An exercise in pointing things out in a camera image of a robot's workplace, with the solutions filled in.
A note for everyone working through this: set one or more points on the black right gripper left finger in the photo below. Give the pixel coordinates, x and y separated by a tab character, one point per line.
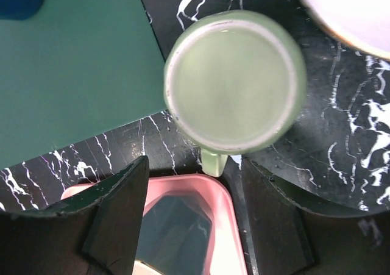
95	231

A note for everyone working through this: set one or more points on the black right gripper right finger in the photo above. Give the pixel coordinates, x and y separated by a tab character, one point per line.
296	232

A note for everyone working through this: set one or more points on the grey faceted mug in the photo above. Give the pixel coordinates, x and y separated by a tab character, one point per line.
174	236

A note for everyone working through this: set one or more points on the light green mug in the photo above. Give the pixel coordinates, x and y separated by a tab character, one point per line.
234	82

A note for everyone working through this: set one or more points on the pink plastic tray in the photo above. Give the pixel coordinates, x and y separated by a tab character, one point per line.
225	253

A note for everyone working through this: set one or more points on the dark green mat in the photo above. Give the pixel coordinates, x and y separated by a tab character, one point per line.
76	69

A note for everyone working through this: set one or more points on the large cream bowl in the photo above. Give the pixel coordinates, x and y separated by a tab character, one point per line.
363	24

